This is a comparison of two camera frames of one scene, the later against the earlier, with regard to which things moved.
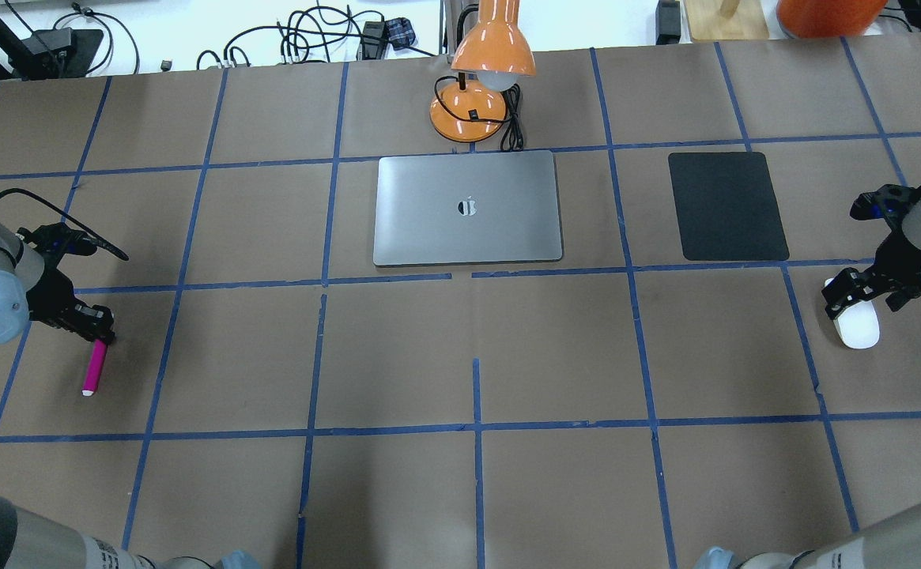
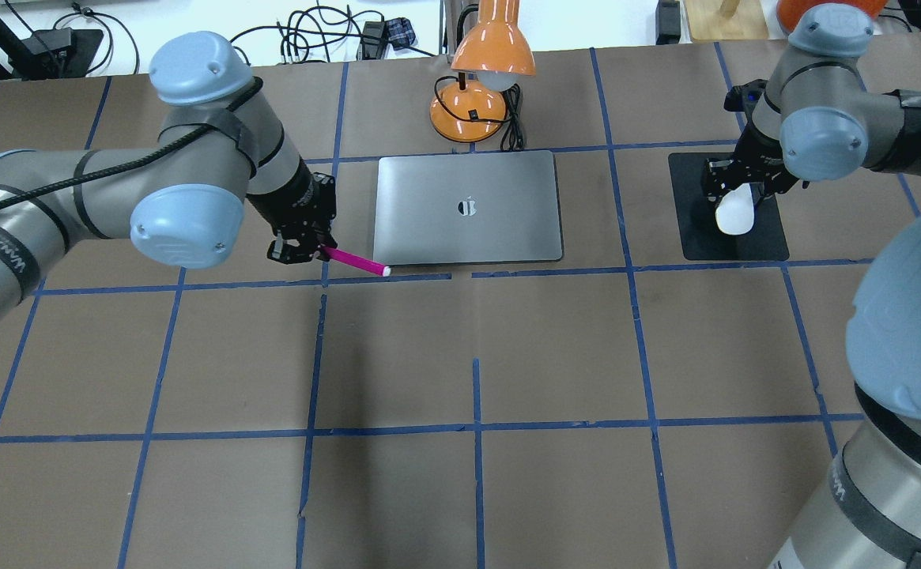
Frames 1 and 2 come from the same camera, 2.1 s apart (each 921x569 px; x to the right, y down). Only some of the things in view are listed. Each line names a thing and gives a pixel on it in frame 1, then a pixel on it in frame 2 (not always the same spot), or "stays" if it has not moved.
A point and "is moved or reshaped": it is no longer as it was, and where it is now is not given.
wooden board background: x=711 y=20 stays
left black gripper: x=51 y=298 -> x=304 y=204
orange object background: x=824 y=19 stays
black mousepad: x=726 y=207 stays
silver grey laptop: x=472 y=208 stays
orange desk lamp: x=488 y=63 stays
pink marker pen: x=95 y=367 -> x=355 y=261
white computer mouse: x=858 y=323 is moved or reshaped
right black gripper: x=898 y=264 -> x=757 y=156
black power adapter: x=371 y=45 stays
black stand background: x=47 y=54 stays
